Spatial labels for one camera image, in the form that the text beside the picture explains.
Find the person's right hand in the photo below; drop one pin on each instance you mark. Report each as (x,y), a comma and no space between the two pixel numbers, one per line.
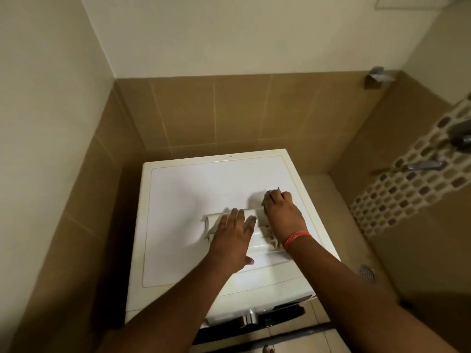
(285,220)

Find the person's left hand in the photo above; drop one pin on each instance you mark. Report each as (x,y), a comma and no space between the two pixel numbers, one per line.
(230,246)

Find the white washing machine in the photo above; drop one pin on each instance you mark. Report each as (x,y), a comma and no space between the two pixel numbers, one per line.
(184,191)

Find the person's right forearm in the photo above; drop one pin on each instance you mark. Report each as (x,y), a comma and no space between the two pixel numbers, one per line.
(360,305)

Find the person's left forearm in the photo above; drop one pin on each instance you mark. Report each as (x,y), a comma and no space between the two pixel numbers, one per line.
(162,316)

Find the person's right foot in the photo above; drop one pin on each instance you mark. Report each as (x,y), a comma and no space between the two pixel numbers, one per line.
(268,350)

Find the red thread wristband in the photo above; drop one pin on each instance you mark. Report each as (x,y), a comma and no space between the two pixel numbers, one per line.
(296,238)

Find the round steel floor drain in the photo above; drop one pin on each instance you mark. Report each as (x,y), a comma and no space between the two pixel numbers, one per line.
(367,273)

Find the chrome shower mixer valve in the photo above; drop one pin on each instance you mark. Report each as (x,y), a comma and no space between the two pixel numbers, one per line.
(461,136)

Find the chrome wall hook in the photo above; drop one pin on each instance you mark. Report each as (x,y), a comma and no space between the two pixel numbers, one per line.
(379,76)

